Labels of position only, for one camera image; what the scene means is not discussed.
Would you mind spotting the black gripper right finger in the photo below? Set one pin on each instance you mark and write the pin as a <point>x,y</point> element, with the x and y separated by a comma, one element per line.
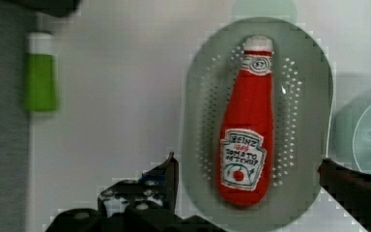
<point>350,188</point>

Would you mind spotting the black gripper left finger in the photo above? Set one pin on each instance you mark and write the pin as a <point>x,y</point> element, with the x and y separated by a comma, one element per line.
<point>158,185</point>

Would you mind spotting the red plush ketchup bottle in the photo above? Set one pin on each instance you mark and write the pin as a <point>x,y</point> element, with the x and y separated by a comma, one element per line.
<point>245,149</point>

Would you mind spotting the green oval strainer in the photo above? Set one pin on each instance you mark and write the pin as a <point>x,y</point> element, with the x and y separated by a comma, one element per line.
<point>301,109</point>

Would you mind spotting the green white tube bottle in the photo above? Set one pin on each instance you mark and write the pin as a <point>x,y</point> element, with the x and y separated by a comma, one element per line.
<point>41,90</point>

